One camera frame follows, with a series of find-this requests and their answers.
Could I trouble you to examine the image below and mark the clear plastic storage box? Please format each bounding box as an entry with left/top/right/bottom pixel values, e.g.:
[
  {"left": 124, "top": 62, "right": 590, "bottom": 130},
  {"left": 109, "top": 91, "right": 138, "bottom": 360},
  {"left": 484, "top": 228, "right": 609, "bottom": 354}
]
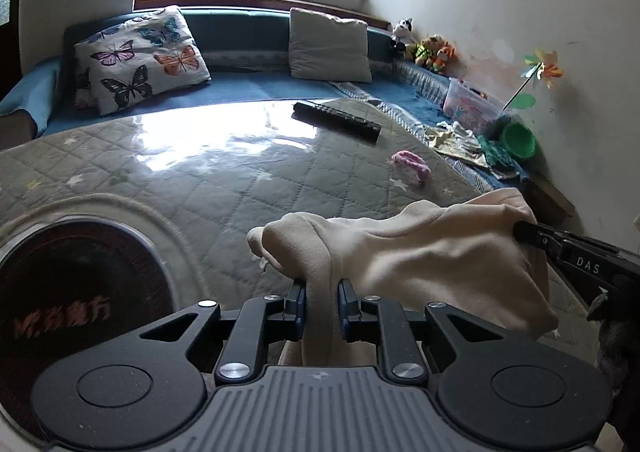
[{"left": 442, "top": 77, "right": 507, "bottom": 131}]

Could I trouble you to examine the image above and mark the blue blanket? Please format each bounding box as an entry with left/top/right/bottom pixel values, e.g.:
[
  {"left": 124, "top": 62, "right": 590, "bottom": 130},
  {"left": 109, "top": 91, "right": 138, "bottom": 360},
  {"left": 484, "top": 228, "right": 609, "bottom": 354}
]
[{"left": 0, "top": 57, "right": 62, "bottom": 119}]

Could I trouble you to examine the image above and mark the black and white cow plush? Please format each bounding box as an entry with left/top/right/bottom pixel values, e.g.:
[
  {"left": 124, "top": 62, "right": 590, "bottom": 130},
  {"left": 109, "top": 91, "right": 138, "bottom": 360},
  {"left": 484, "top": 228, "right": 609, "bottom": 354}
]
[{"left": 390, "top": 18, "right": 415, "bottom": 53}]

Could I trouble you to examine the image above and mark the green plastic bowl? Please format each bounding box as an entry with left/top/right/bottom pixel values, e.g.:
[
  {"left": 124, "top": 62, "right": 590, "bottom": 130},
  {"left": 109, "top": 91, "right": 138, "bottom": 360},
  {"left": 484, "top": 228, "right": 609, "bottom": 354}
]
[{"left": 501, "top": 122, "right": 537, "bottom": 161}]

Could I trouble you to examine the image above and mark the orange tiger plush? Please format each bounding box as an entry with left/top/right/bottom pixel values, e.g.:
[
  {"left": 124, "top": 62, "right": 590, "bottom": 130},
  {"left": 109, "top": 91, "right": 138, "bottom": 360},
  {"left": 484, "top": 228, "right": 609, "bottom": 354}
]
[{"left": 432, "top": 44, "right": 457, "bottom": 76}]

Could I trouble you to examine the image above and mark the round dark hot plate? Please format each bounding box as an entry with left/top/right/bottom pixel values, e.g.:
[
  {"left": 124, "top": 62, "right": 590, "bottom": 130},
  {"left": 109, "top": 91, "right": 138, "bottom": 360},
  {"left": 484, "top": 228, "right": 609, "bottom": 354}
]
[{"left": 0, "top": 217, "right": 174, "bottom": 443}]

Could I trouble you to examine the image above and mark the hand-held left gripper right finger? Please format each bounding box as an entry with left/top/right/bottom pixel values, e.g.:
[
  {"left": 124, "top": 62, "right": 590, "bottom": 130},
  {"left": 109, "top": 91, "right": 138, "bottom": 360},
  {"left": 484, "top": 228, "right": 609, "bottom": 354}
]
[{"left": 338, "top": 278, "right": 506, "bottom": 383}]

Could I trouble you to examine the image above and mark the dark green plastic toy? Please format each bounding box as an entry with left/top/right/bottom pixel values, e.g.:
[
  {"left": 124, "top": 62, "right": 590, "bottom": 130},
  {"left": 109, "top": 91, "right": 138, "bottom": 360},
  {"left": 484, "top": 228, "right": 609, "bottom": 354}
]
[{"left": 477, "top": 134, "right": 517, "bottom": 171}]

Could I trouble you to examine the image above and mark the plain grey pillow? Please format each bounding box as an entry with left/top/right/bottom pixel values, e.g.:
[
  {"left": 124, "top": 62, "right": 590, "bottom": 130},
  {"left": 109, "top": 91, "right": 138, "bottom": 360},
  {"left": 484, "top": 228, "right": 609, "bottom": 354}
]
[{"left": 288, "top": 7, "right": 373, "bottom": 84}]

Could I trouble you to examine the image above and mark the black remote control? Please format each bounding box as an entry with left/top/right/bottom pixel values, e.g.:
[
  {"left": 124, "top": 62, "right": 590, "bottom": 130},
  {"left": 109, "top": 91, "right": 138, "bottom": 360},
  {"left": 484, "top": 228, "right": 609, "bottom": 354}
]
[{"left": 292, "top": 101, "right": 383, "bottom": 145}]

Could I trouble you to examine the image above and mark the crumpled pale cloth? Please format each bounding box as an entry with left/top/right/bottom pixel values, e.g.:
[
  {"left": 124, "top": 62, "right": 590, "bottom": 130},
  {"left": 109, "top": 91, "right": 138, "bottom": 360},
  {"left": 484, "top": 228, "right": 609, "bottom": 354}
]
[{"left": 425, "top": 121, "right": 488, "bottom": 166}]

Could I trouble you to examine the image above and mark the colourful paper pinwheel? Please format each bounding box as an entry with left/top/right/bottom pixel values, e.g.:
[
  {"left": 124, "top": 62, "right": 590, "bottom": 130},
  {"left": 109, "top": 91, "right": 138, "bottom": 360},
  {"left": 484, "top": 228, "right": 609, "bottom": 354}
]
[{"left": 502, "top": 49, "right": 565, "bottom": 111}]

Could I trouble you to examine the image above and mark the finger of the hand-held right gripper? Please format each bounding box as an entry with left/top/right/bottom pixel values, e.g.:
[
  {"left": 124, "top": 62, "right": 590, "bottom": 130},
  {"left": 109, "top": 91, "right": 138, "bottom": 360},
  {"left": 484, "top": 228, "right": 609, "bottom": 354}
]
[{"left": 512, "top": 218, "right": 566, "bottom": 259}]

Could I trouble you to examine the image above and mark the blue sofa bench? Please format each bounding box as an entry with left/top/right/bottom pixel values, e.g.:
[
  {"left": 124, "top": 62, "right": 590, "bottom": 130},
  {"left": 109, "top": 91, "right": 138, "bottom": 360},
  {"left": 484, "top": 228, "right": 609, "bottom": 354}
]
[{"left": 0, "top": 6, "right": 531, "bottom": 139}]

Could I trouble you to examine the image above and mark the person's right hand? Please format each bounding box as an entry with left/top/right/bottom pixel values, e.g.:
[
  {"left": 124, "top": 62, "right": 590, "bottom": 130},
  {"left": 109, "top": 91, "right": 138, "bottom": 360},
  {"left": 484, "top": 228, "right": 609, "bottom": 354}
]
[{"left": 586, "top": 282, "right": 640, "bottom": 433}]

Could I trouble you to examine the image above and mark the butterfly print pillow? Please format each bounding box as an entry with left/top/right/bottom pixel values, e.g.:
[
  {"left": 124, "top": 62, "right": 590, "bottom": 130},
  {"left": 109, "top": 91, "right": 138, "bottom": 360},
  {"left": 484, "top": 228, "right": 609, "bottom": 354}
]
[{"left": 74, "top": 5, "right": 212, "bottom": 116}]

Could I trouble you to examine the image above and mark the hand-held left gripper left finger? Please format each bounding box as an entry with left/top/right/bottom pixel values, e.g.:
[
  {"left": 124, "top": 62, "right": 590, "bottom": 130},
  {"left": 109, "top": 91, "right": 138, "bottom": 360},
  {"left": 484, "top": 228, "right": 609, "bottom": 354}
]
[{"left": 137, "top": 278, "right": 307, "bottom": 383}]

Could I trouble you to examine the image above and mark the cream garment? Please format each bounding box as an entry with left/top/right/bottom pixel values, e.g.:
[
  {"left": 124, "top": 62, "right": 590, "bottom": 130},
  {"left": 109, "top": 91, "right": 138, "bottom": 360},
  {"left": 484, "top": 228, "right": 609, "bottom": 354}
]
[{"left": 246, "top": 187, "right": 560, "bottom": 368}]

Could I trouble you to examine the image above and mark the pink hair tie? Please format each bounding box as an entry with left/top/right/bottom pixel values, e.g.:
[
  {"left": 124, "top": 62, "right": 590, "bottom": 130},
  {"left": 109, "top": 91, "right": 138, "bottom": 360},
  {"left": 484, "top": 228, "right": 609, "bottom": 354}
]
[{"left": 391, "top": 150, "right": 430, "bottom": 186}]

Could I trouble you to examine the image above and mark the yellow tiger plush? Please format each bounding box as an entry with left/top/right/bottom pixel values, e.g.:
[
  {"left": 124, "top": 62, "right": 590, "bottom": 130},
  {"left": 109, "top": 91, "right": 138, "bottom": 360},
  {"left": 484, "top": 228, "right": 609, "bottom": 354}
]
[{"left": 415, "top": 34, "right": 444, "bottom": 68}]

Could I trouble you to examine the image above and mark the wooden board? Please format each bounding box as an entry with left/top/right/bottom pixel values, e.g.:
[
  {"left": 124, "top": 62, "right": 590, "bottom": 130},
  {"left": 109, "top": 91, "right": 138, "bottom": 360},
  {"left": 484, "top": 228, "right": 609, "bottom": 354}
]
[{"left": 529, "top": 173, "right": 577, "bottom": 219}]

